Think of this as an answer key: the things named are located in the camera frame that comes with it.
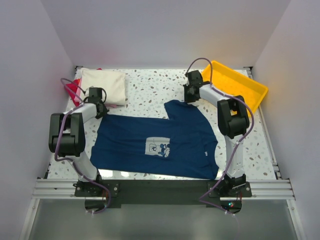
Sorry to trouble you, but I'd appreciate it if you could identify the red folded t-shirt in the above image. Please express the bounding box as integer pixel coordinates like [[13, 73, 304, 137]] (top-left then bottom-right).
[[60, 78, 102, 108]]

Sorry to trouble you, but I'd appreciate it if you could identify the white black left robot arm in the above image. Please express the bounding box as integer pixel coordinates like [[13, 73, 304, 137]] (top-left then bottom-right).
[[48, 87, 108, 196]]

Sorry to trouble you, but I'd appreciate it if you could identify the pink folded t-shirt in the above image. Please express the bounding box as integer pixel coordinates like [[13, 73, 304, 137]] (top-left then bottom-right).
[[74, 78, 85, 100]]

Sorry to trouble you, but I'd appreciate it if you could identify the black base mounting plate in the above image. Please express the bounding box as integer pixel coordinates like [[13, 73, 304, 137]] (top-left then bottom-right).
[[73, 179, 253, 213]]

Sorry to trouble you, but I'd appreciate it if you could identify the blue Mickey t-shirt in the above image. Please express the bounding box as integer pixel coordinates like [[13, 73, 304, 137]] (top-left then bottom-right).
[[90, 100, 219, 180]]

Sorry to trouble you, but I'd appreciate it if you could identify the yellow plastic tray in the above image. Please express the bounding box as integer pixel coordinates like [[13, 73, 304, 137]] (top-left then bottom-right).
[[201, 60, 269, 113]]

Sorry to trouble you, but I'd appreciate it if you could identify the aluminium frame rail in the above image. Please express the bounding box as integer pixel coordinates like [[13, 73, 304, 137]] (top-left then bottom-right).
[[32, 179, 295, 200]]

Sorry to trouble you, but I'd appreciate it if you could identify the cream folded t-shirt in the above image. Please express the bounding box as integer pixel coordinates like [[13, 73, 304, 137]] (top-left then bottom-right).
[[80, 68, 126, 106]]

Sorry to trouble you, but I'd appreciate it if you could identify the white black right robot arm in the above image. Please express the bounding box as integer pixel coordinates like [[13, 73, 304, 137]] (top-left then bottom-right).
[[183, 70, 250, 197]]

